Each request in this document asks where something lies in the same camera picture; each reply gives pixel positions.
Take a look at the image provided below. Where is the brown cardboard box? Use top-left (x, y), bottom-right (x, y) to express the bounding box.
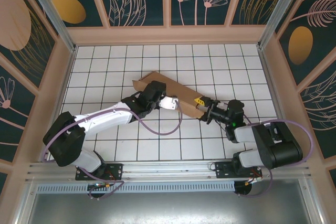
top-left (132, 71), bottom-right (205, 119)

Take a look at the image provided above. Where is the grey sheet metal panel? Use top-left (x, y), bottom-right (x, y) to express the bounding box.
top-left (15, 192), bottom-right (323, 224)

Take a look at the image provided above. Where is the aluminium side rail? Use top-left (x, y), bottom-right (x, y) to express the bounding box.
top-left (257, 47), bottom-right (299, 158)
top-left (41, 47), bottom-right (78, 162)

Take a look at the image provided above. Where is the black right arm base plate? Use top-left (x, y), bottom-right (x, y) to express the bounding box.
top-left (214, 161), bottom-right (263, 180)

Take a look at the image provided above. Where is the aluminium mounting rail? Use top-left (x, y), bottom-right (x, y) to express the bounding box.
top-left (25, 158), bottom-right (313, 183)

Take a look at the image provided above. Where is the small connector with orange wires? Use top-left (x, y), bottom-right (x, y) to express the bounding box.
top-left (245, 175), bottom-right (264, 186)

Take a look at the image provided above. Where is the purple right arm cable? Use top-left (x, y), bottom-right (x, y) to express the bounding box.
top-left (236, 113), bottom-right (314, 198)

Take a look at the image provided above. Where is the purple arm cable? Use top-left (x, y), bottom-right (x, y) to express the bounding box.
top-left (43, 98), bottom-right (184, 201)
top-left (236, 113), bottom-right (314, 198)

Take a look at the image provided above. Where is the grey slotted cable duct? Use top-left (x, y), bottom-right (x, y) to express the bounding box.
top-left (36, 182), bottom-right (236, 193)

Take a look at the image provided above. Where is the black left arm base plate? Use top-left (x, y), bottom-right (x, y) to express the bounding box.
top-left (75, 163), bottom-right (124, 182)

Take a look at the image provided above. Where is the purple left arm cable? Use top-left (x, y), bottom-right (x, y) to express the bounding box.
top-left (43, 98), bottom-right (184, 201)

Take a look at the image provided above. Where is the small circuit board with wires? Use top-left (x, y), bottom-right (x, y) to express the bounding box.
top-left (87, 182), bottom-right (118, 191)

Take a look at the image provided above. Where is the aluminium corner post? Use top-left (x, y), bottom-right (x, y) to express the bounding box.
top-left (20, 0), bottom-right (78, 53)
top-left (257, 0), bottom-right (305, 49)

